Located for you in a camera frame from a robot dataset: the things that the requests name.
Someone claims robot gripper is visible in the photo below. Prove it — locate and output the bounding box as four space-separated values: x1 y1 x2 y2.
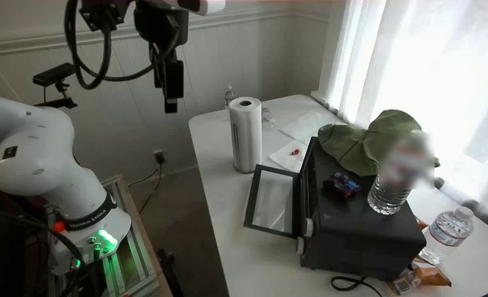
131 0 191 115

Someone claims white paper roll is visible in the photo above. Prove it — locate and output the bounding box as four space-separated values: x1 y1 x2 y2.
227 95 265 174

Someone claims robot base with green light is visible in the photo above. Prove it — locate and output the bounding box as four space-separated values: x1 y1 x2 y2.
44 173 163 297

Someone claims small white paper sheet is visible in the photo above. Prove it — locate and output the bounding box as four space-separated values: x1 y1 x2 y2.
267 138 311 173

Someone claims large white paper sheet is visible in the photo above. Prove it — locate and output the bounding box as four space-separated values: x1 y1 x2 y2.
278 108 344 141

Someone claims black object on floor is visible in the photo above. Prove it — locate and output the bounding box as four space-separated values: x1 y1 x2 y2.
155 249 186 297

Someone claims large green leaf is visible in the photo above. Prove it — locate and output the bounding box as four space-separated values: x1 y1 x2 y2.
316 108 441 178

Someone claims small blue toy car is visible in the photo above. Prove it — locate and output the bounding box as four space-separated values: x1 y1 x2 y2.
323 169 362 199

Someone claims dark cabinet beside robot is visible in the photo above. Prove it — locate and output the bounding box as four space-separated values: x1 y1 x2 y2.
0 145 56 297

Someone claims black toaster oven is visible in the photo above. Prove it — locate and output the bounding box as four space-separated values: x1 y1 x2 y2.
242 136 428 280

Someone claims large clear water bottle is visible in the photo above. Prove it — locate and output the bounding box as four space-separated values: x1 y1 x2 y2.
366 128 430 216

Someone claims white window curtain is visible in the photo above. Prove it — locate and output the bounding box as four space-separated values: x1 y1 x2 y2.
316 0 488 235

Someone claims printed snack packet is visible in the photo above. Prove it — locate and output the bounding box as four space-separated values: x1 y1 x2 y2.
390 267 423 295

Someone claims small white packet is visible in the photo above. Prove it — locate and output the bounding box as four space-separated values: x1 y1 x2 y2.
417 245 441 268

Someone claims small clear water bottle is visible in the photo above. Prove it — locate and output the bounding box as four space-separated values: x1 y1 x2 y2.
428 204 476 247

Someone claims orange snack packet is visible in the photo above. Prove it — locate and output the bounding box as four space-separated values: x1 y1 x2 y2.
410 257 453 288

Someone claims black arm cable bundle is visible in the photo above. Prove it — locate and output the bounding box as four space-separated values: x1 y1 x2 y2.
62 0 183 90

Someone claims wall power outlet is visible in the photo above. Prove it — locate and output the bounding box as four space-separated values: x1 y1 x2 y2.
151 146 168 166

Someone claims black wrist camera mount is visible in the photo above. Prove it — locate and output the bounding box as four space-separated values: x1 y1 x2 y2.
77 0 133 33

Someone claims dark wall power cord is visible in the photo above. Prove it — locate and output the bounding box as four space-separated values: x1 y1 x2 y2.
127 161 166 216

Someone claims black camera on stand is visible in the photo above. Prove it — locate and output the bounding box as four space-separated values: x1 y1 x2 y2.
31 61 79 110

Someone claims black oven power cable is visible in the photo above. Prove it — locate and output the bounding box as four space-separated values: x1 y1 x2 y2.
329 273 385 297

